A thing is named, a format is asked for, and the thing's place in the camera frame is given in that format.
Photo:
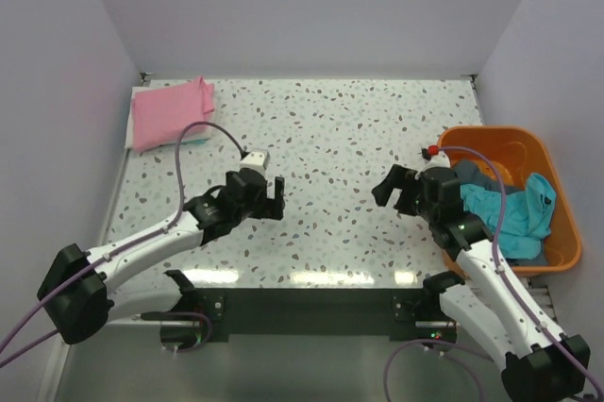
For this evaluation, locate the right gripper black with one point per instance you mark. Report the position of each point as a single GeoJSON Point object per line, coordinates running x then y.
{"type": "Point", "coordinates": [401, 178]}

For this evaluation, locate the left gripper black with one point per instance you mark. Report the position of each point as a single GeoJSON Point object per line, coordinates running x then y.
{"type": "Point", "coordinates": [269, 206]}

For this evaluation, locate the pink t shirt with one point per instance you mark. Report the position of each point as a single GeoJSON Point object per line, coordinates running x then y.
{"type": "Point", "coordinates": [160, 115]}

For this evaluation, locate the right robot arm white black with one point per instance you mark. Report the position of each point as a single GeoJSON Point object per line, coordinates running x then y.
{"type": "Point", "coordinates": [537, 360]}

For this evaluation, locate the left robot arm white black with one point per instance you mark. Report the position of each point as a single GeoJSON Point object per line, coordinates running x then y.
{"type": "Point", "coordinates": [79, 292]}

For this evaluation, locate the grey t shirt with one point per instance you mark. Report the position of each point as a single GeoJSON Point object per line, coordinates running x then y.
{"type": "Point", "coordinates": [476, 171]}

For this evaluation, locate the folded turquoise t shirt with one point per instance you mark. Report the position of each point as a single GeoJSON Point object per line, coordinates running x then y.
{"type": "Point", "coordinates": [195, 139]}

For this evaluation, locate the folded white t shirt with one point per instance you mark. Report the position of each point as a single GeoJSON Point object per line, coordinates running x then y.
{"type": "Point", "coordinates": [129, 139]}

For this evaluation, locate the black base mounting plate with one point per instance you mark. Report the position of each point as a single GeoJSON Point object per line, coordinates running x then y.
{"type": "Point", "coordinates": [215, 315]}

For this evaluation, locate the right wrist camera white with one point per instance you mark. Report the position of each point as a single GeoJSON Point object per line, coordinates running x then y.
{"type": "Point", "coordinates": [441, 160]}

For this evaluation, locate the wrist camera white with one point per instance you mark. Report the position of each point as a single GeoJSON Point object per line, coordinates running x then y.
{"type": "Point", "coordinates": [441, 160]}
{"type": "Point", "coordinates": [257, 160]}

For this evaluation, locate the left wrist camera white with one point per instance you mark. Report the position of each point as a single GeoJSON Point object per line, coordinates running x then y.
{"type": "Point", "coordinates": [257, 160]}

